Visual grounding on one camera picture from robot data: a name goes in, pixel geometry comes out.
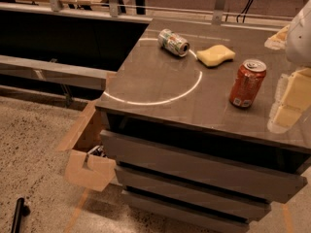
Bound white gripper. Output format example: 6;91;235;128
264;0;311;134

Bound red coke can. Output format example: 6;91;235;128
229;59;266;108

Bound green and white can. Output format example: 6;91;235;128
157;29;190;57

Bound yellow sponge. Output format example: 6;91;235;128
196;45;235;67

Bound top grey drawer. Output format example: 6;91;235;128
100;130;307;203

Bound grey drawer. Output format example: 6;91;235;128
121;190;249;233
100;130;307;203
114;164;272;222

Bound middle grey drawer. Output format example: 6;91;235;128
114;164;272;222

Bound bottom grey drawer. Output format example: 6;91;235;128
121;190;249;233

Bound open cardboard box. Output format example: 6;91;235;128
56;100;116;191

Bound grey metal bench beam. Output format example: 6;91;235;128
0;55;116;90

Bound grey metal railing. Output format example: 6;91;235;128
0;0;294;26

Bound black cylindrical pole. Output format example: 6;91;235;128
11;197;30;233

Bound black hanging cables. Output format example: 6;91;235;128
235;0;259;23

